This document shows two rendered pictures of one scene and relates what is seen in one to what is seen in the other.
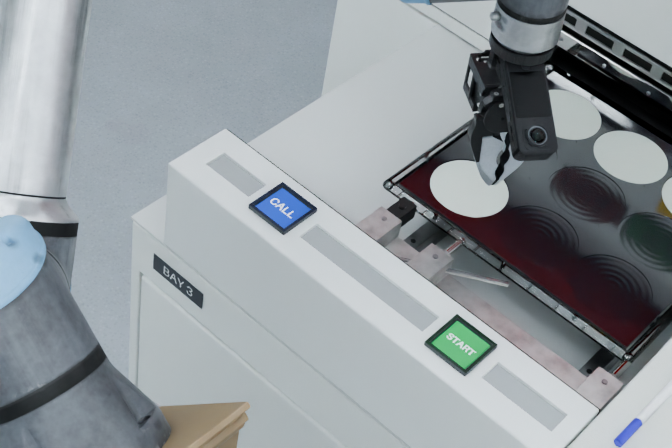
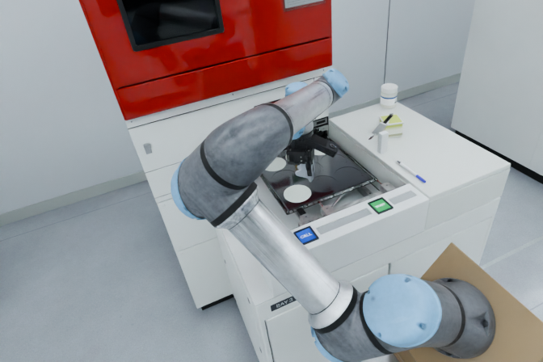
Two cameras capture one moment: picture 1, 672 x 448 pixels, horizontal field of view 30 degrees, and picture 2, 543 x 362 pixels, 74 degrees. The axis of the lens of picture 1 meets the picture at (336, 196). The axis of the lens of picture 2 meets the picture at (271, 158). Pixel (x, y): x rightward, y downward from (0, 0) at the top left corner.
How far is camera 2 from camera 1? 0.94 m
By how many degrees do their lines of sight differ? 42
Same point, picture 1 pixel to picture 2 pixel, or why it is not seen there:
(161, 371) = (285, 342)
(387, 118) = not seen: hidden behind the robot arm
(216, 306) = not seen: hidden behind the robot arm
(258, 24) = (75, 284)
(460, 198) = (300, 196)
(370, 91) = not seen: hidden behind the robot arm
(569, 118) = (275, 163)
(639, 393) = (405, 173)
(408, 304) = (358, 214)
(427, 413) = (391, 229)
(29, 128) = (317, 267)
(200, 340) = (300, 310)
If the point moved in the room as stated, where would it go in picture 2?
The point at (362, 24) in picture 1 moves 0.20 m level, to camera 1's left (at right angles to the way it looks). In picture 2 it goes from (176, 213) to (140, 246)
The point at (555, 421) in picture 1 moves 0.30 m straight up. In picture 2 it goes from (412, 194) to (424, 110)
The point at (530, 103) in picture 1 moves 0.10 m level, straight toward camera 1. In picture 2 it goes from (322, 141) to (349, 151)
